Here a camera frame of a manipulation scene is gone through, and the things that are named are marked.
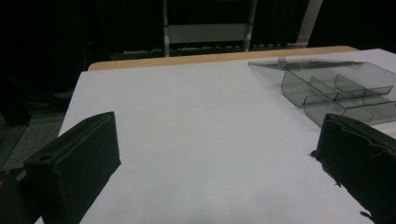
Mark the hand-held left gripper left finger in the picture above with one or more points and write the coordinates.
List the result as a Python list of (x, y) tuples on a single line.
[(73, 161)]

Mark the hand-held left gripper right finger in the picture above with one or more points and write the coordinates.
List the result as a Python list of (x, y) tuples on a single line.
[(361, 155)]

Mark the clear plastic compartment box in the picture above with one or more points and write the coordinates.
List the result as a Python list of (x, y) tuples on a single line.
[(336, 84)]

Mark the white table cover sheet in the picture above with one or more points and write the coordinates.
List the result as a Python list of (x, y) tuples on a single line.
[(199, 133)]

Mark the metal stand frame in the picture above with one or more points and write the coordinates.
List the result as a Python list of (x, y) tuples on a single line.
[(207, 32)]

